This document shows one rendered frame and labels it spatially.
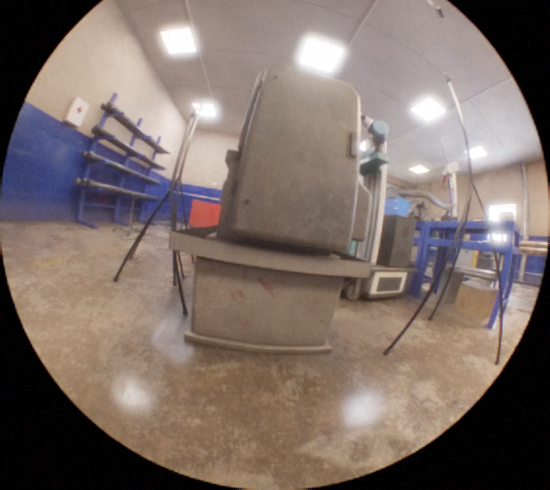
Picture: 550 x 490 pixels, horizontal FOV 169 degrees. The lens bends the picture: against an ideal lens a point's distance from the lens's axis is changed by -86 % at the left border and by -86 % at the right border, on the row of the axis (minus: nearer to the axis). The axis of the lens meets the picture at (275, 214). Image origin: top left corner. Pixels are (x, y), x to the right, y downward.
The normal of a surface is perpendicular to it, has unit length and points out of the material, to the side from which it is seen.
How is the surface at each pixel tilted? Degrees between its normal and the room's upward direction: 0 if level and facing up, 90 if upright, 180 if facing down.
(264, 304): 90
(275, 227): 90
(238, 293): 90
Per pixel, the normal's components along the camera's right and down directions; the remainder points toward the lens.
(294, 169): 0.12, -0.03
